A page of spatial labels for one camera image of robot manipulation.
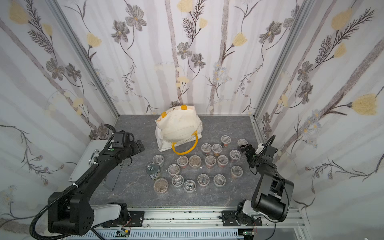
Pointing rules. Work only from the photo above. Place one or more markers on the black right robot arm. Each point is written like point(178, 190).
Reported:
point(273, 193)

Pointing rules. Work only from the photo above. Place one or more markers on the jar corner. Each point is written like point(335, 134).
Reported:
point(242, 143)

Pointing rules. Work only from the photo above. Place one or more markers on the small clear seed jar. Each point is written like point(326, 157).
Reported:
point(189, 186)

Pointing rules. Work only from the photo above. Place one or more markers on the jar row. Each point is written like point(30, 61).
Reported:
point(182, 162)
point(178, 181)
point(195, 161)
point(222, 161)

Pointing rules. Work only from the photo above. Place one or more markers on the clear jar dark seeds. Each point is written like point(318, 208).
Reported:
point(203, 180)

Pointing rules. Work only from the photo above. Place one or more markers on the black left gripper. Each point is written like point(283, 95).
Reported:
point(137, 145)

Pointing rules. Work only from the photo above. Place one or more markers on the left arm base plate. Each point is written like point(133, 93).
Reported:
point(128, 219)

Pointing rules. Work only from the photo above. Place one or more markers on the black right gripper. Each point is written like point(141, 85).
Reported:
point(250, 154)

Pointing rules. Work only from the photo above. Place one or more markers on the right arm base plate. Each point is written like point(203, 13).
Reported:
point(229, 219)

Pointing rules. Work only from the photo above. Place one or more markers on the large clear seed jar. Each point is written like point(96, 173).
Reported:
point(161, 186)

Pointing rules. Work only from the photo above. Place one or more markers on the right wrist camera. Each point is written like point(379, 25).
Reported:
point(261, 149)

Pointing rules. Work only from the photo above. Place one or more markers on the white label jar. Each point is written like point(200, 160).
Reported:
point(174, 169)

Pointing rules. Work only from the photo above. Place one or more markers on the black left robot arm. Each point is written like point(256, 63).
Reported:
point(70, 213)

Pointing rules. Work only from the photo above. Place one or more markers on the red label seed jar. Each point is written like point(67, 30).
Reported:
point(217, 150)

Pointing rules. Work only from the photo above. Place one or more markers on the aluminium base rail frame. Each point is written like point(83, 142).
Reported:
point(199, 223)

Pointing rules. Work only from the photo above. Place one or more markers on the clear jar grey seeds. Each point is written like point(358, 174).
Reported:
point(219, 180)

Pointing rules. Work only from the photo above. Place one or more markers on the silver lid jar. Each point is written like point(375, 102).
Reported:
point(154, 171)

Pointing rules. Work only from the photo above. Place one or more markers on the white canvas tote bag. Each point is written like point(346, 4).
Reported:
point(177, 126)

